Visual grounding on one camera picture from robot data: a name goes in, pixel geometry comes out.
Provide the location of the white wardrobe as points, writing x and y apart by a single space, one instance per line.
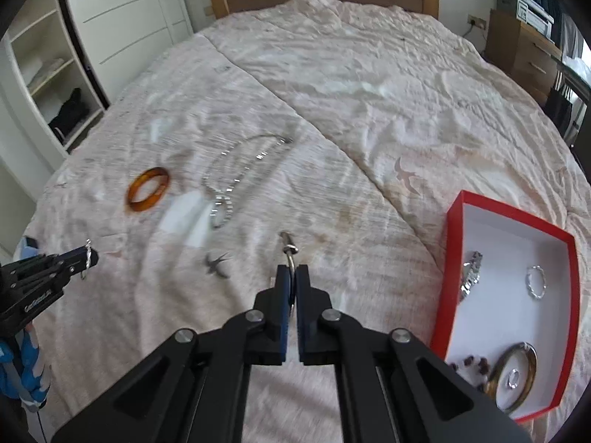
50 47

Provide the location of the blue charger plug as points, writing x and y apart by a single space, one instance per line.
27 247

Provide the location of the white printer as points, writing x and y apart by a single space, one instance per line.
529 12

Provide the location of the silver bangle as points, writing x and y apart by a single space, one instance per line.
290 250

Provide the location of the wooden dresser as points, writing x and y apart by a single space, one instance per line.
524 54

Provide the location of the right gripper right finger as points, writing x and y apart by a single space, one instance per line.
391 387

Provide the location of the amber bangle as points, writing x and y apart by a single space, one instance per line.
147 189

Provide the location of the dark horn bangle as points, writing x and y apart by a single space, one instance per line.
515 369

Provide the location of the red jewelry box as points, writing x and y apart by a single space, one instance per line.
499 312

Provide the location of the blue gloved left hand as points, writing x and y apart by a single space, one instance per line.
24 374

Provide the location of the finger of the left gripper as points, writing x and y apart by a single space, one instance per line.
74 260

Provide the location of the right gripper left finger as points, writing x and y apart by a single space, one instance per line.
192 387

